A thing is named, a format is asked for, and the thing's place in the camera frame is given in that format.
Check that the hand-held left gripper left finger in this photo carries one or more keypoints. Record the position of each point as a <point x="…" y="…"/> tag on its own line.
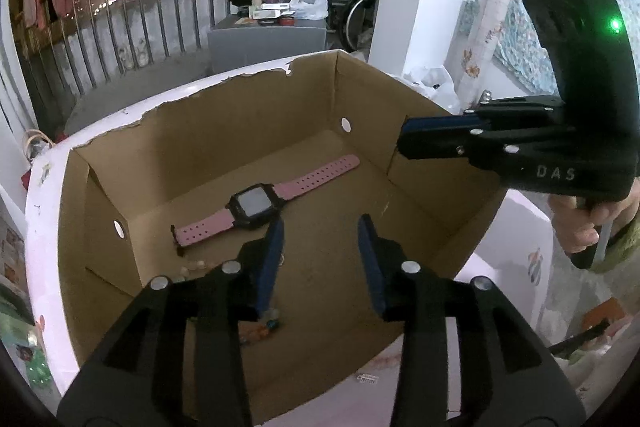
<point x="270" y="272"/>

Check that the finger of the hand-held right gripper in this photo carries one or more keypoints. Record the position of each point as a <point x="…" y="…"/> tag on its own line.
<point x="440" y="123"/>
<point x="440" y="147"/>

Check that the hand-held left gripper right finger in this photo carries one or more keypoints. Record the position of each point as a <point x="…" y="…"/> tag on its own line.
<point x="371" y="267"/>

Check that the pink digital watch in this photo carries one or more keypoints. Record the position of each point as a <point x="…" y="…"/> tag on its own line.
<point x="252" y="202"/>

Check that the brown cardboard box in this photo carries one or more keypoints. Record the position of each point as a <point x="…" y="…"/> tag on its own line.
<point x="200" y="147"/>

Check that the person's right hand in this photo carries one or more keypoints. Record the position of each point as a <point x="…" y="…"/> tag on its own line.
<point x="575" y="227"/>

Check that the cartoon printed roll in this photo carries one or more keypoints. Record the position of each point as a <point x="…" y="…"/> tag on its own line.
<point x="480" y="52"/>

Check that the wheelchair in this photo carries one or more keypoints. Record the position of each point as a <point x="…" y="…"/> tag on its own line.
<point x="355" y="17"/>

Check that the red round tin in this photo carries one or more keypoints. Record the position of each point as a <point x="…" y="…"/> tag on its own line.
<point x="287" y="22"/>

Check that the grey cabinet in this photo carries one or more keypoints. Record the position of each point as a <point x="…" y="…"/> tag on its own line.
<point x="265" y="47"/>

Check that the white flat box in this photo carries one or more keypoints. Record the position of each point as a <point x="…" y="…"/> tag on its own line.
<point x="270" y="13"/>

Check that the white shoe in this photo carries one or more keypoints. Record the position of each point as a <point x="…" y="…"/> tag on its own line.
<point x="142" y="52"/>
<point x="125" y="56"/>

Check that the red shopping bag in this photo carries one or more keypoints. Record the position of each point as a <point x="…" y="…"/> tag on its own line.
<point x="37" y="157"/>

